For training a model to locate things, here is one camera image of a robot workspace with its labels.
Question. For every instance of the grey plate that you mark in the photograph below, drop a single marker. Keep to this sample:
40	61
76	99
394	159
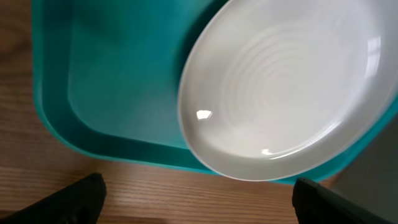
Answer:
272	89

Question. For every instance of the teal serving tray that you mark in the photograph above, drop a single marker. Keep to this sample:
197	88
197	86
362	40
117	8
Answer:
107	77

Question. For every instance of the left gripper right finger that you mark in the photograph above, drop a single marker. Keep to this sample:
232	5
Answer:
363	200

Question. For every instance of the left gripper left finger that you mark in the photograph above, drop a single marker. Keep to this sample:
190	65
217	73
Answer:
80	203

